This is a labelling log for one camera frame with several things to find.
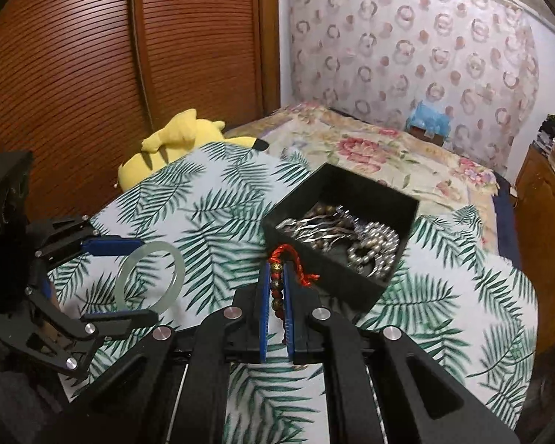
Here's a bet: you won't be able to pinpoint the pale green jade bangle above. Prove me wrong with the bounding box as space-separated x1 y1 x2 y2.
114 242 186 310

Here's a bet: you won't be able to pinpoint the wooden cabinet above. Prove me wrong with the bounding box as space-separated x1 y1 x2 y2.
513 143 555 357

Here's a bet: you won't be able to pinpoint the green leaf print tablecloth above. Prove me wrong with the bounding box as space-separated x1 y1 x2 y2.
46 141 537 444

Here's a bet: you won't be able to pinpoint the black jewelry box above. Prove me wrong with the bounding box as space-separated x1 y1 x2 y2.
261 163 421 317

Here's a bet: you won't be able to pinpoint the yellow plush toy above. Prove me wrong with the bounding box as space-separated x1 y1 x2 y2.
117 108 270 191

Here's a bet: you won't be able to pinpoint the small brown box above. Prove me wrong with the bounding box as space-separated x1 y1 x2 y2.
408 125 446 145

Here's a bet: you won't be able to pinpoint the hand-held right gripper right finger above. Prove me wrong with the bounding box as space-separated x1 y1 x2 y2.
284 263 521 444

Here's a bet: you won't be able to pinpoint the circle pattern curtain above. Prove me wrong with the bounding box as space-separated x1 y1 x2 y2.
284 0 539 172

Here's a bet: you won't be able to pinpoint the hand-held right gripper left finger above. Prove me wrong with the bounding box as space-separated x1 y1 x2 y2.
32 259 273 444

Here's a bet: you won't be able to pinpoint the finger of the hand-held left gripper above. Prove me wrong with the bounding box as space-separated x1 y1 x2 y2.
0 259 160 382
25 215 144 269

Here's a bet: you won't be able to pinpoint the red cord bead bracelet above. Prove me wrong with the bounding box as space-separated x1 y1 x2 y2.
267 243 321 350

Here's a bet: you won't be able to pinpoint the brown wooden bead bracelet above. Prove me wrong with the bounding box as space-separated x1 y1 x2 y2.
312 202 357 253

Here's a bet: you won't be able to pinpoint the floral bed blanket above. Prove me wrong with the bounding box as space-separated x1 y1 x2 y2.
224 103 498 246

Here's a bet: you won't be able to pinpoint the light blue plush bag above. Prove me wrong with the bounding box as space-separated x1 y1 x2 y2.
407 100 451 132

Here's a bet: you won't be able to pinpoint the navy bed sheet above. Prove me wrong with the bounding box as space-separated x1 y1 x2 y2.
492 173 521 269

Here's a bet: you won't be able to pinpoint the brown slatted wooden wardrobe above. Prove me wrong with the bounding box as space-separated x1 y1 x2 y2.
0 0 280 223

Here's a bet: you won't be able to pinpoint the stack of dark clothes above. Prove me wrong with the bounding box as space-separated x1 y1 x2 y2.
534 115 555 149

